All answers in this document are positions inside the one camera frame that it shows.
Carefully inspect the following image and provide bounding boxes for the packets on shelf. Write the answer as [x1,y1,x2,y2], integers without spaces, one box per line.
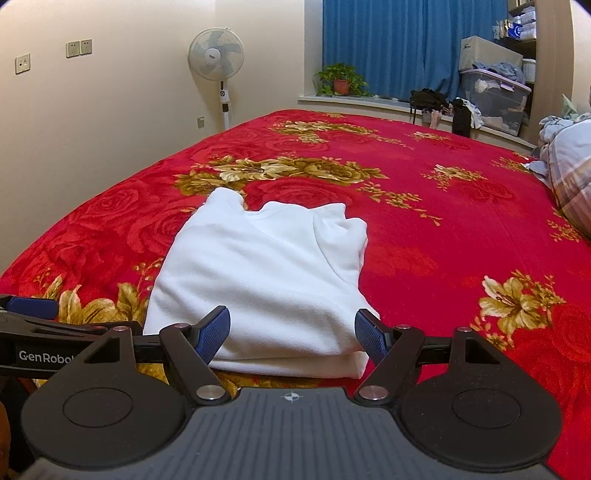
[492,9,539,42]

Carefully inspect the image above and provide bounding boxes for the red floral blanket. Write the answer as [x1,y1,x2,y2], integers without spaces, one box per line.
[0,109,591,480]

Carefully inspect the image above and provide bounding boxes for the blue plaid duvet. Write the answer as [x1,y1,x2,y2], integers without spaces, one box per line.
[526,85,591,241]

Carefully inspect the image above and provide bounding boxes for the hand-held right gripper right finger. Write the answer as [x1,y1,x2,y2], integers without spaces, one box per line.
[353,308,505,408]

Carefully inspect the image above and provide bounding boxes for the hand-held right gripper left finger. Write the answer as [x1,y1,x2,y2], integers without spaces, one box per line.
[78,305,232,408]

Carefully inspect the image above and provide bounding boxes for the blue clothes pile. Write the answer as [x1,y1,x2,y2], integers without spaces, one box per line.
[478,60,525,84]

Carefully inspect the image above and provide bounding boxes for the white shirt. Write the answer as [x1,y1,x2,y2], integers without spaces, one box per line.
[143,187,382,380]

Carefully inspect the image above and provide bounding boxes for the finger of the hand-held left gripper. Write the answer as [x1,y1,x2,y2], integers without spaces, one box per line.
[0,294,59,321]

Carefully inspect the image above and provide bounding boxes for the small white cloth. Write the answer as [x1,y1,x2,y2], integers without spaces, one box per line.
[464,99,485,130]

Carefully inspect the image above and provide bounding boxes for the black bag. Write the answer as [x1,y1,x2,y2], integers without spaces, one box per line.
[409,89,450,124]

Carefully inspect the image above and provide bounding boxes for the blue curtain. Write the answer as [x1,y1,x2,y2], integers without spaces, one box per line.
[322,0,511,104]

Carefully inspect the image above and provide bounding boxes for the wooden shelf unit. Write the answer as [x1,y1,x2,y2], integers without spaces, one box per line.
[505,0,575,148]

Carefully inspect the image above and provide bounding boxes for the green potted plant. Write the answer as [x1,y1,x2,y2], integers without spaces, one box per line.
[314,63,372,97]

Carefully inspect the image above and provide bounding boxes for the white standing fan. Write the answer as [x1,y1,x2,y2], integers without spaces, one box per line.
[187,28,245,132]

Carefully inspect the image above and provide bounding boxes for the grey box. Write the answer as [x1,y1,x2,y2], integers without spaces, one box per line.
[459,36,524,72]

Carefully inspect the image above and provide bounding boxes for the clear plastic storage box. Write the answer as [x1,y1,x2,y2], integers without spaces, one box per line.
[459,68,533,137]

